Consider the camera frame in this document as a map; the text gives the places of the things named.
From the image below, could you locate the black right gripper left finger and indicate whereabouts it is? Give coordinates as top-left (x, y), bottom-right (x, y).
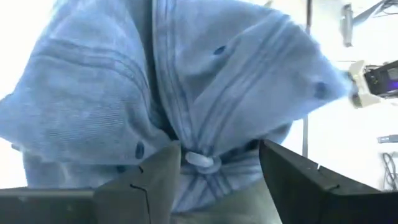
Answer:
top-left (0, 141), bottom-right (182, 224)

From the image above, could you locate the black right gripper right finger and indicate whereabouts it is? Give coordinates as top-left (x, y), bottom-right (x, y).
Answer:
top-left (259, 139), bottom-right (398, 224)

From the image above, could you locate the blue denim baseball cap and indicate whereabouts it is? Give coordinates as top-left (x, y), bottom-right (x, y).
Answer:
top-left (0, 0), bottom-right (354, 214)

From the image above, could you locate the overhead camera white mount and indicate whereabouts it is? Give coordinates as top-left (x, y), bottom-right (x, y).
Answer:
top-left (348, 58), bottom-right (398, 110)

